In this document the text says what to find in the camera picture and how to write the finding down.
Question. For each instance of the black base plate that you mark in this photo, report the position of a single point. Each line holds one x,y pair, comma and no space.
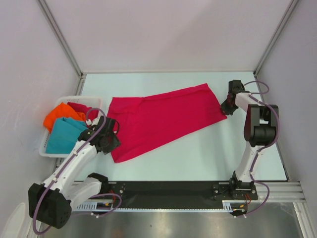
179,194

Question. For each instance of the orange t shirt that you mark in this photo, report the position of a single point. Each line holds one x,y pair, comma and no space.
62,111

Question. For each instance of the left aluminium corner post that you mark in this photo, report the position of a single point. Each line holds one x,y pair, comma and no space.
59,35

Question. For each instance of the left white cable duct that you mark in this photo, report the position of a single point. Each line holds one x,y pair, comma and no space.
94,206

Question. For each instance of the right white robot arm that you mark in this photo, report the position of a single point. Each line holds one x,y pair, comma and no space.
261,130

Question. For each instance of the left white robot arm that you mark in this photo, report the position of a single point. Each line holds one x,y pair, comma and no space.
53,201

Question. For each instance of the right aluminium corner post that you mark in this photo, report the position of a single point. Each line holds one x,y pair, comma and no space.
276,35

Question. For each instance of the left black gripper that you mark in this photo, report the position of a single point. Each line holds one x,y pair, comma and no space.
116,143

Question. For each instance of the white cable duct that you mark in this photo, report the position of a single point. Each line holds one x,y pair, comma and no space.
236,205
94,206

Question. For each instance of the magenta t shirt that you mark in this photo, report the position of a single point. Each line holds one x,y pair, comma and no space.
147,123

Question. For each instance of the white plastic basket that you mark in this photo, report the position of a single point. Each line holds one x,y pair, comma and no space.
89,101

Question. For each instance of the aluminium corner post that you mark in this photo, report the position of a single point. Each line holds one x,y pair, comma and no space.
276,35
59,35

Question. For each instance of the red t shirt in basket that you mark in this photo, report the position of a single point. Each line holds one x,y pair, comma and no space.
83,109

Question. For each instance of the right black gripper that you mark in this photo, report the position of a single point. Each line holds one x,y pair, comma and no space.
224,108

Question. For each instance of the aluminium frame rail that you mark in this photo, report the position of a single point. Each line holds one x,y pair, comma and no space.
274,191

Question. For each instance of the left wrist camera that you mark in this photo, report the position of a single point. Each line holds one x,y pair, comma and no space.
90,122

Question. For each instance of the right white cable duct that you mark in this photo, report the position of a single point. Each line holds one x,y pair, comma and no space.
236,205

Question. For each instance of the teal t shirt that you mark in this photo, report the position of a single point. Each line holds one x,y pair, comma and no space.
64,135

